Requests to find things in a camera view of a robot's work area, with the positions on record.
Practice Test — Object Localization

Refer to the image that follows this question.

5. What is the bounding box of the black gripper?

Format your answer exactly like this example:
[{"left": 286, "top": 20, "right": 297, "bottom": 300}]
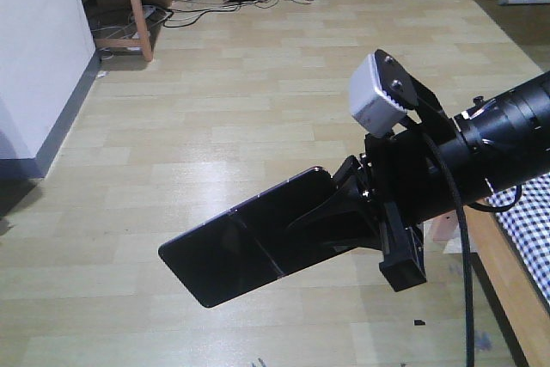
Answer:
[{"left": 285, "top": 131, "right": 455, "bottom": 291}]

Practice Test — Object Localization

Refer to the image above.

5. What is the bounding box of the black foldable phone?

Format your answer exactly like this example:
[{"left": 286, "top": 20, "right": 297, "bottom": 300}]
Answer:
[{"left": 158, "top": 167, "right": 345, "bottom": 308}]

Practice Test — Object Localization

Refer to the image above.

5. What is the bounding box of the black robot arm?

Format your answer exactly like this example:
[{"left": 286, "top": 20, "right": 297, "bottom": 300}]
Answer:
[{"left": 289, "top": 74, "right": 549, "bottom": 291}]

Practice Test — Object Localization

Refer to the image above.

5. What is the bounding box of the black white checkered duvet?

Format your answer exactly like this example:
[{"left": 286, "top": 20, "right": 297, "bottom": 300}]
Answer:
[{"left": 496, "top": 174, "right": 549, "bottom": 303}]

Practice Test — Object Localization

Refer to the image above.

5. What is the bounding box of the wooden table leg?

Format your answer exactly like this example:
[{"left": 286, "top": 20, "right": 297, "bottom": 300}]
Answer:
[{"left": 95, "top": 0, "right": 153, "bottom": 62}]

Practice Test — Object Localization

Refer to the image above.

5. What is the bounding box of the black braided camera cable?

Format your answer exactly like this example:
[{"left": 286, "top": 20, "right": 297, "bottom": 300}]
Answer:
[{"left": 419, "top": 117, "right": 523, "bottom": 367}]

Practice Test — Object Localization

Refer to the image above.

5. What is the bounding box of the wooden bed frame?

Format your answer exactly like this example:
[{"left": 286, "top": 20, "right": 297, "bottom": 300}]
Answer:
[{"left": 466, "top": 208, "right": 549, "bottom": 366}]

